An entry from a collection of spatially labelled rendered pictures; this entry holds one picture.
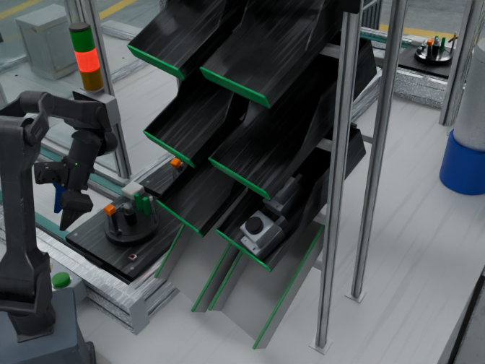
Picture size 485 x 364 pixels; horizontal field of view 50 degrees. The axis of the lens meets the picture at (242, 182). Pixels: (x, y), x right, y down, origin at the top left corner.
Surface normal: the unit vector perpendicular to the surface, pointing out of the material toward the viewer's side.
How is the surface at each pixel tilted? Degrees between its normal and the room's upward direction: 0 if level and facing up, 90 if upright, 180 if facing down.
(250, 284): 45
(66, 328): 0
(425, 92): 90
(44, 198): 0
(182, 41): 25
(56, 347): 0
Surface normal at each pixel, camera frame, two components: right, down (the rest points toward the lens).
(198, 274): -0.54, -0.24
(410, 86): -0.59, 0.52
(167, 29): -0.34, -0.52
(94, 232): -0.04, -0.78
